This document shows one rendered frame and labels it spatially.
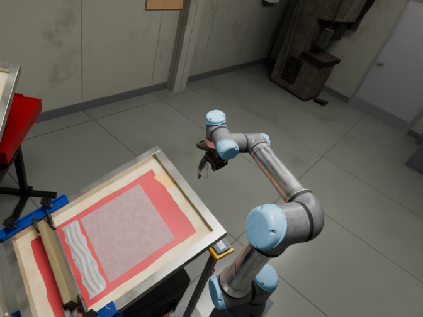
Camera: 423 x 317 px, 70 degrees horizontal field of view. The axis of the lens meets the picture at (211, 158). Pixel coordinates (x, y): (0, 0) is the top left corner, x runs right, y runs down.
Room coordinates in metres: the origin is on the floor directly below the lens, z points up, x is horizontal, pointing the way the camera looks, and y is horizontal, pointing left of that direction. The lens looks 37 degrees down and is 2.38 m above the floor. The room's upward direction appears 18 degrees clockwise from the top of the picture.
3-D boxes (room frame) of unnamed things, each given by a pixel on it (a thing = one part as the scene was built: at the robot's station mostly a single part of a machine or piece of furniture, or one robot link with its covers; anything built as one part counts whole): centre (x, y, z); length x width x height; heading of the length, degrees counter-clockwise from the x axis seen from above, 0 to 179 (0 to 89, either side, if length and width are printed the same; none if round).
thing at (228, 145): (0.94, -0.04, 1.76); 0.11 x 0.11 x 0.08; 32
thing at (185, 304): (1.12, -0.20, 0.48); 0.22 x 0.22 x 0.96; 47
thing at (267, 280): (0.69, -0.33, 1.37); 0.13 x 0.12 x 0.14; 122
